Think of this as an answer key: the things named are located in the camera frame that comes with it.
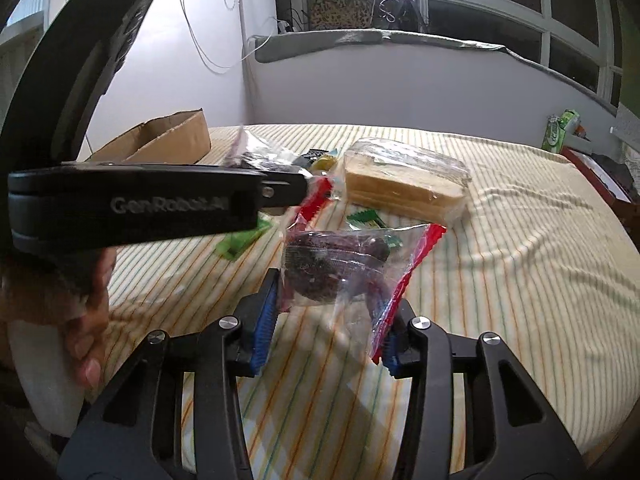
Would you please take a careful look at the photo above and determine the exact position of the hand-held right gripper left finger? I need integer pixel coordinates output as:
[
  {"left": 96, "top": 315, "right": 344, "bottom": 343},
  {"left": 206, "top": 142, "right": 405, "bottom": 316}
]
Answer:
[{"left": 57, "top": 267, "right": 281, "bottom": 480}]

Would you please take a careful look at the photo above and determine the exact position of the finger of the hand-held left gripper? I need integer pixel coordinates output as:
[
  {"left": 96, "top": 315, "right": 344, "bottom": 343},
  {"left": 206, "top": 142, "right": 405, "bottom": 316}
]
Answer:
[{"left": 259, "top": 171, "right": 309, "bottom": 212}]

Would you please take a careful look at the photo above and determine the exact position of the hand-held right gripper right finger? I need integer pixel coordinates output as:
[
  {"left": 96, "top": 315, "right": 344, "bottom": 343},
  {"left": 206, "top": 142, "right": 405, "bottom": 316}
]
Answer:
[{"left": 381, "top": 300, "right": 588, "bottom": 480}]

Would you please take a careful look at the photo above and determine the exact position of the dark snack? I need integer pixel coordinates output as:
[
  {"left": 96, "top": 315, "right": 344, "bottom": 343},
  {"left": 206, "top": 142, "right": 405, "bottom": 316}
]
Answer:
[{"left": 222, "top": 125, "right": 335, "bottom": 228}]

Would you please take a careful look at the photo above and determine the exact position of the brown cardboard box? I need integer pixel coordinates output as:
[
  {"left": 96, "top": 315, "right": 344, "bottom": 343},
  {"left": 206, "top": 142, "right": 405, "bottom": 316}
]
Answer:
[{"left": 82, "top": 107, "right": 212, "bottom": 166}]

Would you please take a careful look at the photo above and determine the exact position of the chocolate muffin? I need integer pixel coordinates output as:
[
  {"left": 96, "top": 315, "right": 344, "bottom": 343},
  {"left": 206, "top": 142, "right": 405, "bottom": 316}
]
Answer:
[{"left": 277, "top": 222, "right": 447, "bottom": 367}]

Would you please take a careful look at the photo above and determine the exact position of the person's left hand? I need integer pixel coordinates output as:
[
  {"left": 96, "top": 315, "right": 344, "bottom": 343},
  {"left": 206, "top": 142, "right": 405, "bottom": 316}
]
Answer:
[{"left": 0, "top": 247, "right": 119, "bottom": 391}]

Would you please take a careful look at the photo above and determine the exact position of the small green snack packet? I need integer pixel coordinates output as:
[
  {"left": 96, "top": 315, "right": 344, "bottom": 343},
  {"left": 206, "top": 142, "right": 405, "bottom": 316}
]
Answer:
[{"left": 346, "top": 209, "right": 387, "bottom": 232}]

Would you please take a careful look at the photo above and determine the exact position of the sliced bread in clear wrap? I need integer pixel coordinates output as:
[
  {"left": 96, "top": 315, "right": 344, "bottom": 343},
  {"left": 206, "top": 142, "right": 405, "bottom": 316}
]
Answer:
[{"left": 332, "top": 137, "right": 473, "bottom": 224}]

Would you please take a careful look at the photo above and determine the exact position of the striped bed sheet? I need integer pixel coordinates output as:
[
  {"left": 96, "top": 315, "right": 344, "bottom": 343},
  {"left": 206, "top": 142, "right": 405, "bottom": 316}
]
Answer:
[{"left": 85, "top": 122, "right": 632, "bottom": 467}]

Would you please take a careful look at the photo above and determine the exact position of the white cabinet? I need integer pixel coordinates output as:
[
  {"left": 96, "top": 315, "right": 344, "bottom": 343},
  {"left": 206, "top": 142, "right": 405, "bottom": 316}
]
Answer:
[{"left": 82, "top": 0, "right": 247, "bottom": 153}]

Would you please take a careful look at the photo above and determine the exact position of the grey windowsill cover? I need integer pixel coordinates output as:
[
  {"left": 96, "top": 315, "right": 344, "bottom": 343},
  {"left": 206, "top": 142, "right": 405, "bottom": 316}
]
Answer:
[{"left": 241, "top": 28, "right": 623, "bottom": 113}]

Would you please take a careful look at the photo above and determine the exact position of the leopard print cushion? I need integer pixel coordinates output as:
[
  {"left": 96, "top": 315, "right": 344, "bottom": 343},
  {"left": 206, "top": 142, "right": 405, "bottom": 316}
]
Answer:
[{"left": 306, "top": 0, "right": 374, "bottom": 32}]

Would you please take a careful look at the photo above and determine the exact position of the red tray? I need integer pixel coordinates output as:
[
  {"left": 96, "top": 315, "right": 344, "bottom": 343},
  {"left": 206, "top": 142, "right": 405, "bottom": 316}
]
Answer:
[{"left": 561, "top": 144, "right": 637, "bottom": 207}]

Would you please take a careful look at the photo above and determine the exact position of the green carton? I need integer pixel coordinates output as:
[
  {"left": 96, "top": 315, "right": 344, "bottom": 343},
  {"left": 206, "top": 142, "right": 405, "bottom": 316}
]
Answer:
[{"left": 541, "top": 109, "right": 582, "bottom": 154}]

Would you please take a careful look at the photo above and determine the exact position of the white cable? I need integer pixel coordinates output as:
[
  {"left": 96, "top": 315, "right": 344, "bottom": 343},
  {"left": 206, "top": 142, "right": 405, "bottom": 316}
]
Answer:
[{"left": 176, "top": 0, "right": 278, "bottom": 70}]

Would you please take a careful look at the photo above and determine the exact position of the white window frame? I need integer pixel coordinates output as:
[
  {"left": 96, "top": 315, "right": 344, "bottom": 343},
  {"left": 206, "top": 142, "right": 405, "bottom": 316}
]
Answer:
[{"left": 272, "top": 0, "right": 628, "bottom": 107}]

